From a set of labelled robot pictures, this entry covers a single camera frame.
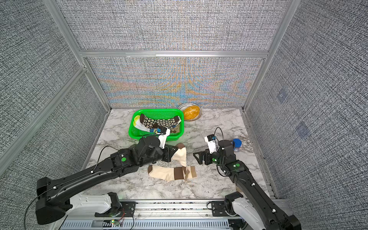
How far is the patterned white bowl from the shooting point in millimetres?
1096

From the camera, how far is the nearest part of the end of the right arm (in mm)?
609

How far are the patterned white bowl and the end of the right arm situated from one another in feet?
1.30
